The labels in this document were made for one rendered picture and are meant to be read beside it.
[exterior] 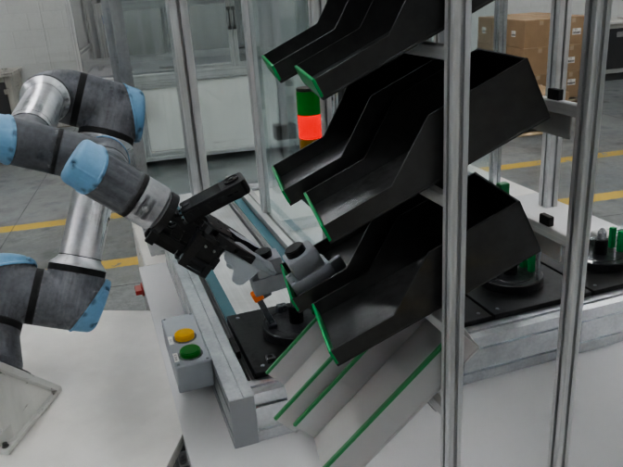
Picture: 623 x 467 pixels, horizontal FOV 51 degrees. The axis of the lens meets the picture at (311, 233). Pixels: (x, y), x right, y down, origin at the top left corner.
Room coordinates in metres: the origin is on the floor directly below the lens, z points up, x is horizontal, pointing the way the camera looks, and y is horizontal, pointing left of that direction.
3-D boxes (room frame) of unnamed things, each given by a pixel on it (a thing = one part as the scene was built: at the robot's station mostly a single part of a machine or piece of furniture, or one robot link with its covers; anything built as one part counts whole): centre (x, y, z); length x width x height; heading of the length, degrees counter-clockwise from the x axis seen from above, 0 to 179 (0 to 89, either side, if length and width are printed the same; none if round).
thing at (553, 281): (1.32, -0.44, 1.01); 0.24 x 0.24 x 0.13; 18
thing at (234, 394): (1.38, 0.27, 0.91); 0.89 x 0.06 x 0.11; 18
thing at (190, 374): (1.18, 0.27, 0.93); 0.21 x 0.07 x 0.06; 18
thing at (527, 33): (8.21, -2.80, 0.52); 1.20 x 0.81 x 1.05; 11
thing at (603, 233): (1.39, -0.67, 1.01); 0.24 x 0.24 x 0.13; 18
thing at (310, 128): (1.38, -0.01, 1.34); 0.05 x 0.05 x 0.05
